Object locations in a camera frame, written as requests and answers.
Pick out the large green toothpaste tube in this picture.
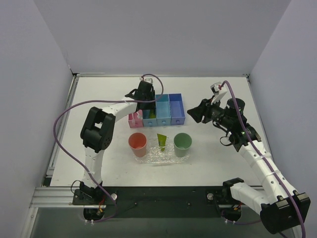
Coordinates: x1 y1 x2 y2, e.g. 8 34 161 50
149 110 157 119

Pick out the orange plastic cup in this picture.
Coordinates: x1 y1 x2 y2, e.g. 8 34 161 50
128 132 147 158

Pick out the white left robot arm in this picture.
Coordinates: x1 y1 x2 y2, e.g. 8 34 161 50
73 81 155 205

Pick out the aluminium table frame rail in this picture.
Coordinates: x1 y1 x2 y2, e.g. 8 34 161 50
29 72 297 209

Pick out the light blue drawer bin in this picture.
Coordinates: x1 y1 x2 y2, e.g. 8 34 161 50
156 94 171 126

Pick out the small green toothpaste tube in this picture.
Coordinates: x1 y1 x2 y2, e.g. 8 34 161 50
157 134 167 151

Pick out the dark blue drawer bin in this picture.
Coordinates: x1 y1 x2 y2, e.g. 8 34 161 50
168 93 185 125

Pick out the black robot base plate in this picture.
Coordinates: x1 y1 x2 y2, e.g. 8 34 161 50
72 186 242 221

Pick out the clear textured tray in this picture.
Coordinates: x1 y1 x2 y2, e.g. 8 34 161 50
133 139 191 164

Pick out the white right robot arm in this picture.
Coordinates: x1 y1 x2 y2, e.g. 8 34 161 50
187 99 311 237

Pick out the teal drawer bin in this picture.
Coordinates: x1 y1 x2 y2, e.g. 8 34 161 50
143 110 158 127

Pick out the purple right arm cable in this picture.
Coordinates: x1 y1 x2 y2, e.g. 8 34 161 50
219 80 306 238

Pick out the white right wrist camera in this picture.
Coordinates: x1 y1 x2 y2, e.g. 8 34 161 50
211 82 227 104

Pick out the green plastic cup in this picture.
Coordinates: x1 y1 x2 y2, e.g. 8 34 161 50
173 133 192 158

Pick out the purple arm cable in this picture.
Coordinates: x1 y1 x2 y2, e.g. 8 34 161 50
219 80 306 238
53 73 164 223

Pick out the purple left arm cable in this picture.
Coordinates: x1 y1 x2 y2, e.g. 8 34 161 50
53 73 164 223

